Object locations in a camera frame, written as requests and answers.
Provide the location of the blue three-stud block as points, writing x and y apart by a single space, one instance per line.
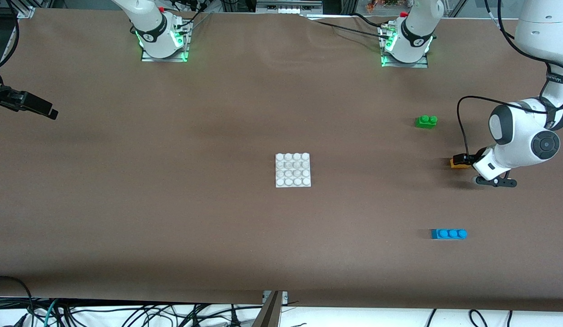
448 234

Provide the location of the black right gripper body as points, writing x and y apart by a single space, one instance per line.
19 100

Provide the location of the grey box behind table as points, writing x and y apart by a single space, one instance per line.
288 8

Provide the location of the small metal beam bracket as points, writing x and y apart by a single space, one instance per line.
285 296

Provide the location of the brown table cover sheet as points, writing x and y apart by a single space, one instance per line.
281 113

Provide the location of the aluminium support beam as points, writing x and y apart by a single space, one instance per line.
270 313

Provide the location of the green two-stud block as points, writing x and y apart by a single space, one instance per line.
425 122

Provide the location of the aluminium corner bracket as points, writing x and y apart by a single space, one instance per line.
26 12

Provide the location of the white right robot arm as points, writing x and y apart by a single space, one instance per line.
150 27

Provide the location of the white studded base plate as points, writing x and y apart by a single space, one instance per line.
293 170

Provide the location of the yellow two-stud block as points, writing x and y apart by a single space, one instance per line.
458 166

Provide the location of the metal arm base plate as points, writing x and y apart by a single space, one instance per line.
172 59
422 65

